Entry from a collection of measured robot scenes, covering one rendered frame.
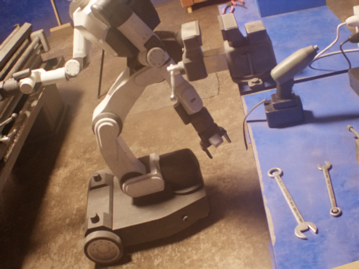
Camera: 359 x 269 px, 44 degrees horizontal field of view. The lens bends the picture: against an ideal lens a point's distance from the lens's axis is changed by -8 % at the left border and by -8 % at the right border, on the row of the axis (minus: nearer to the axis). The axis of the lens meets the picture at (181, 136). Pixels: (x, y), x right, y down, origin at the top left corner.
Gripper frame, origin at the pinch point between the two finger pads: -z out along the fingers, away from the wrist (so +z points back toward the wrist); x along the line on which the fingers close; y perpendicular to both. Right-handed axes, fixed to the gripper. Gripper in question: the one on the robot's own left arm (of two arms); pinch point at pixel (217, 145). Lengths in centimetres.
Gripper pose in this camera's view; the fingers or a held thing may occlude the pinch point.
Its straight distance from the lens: 208.5
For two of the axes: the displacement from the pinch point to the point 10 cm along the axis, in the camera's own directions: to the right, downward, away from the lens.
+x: -7.6, 6.2, -2.0
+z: -5.1, -7.6, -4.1
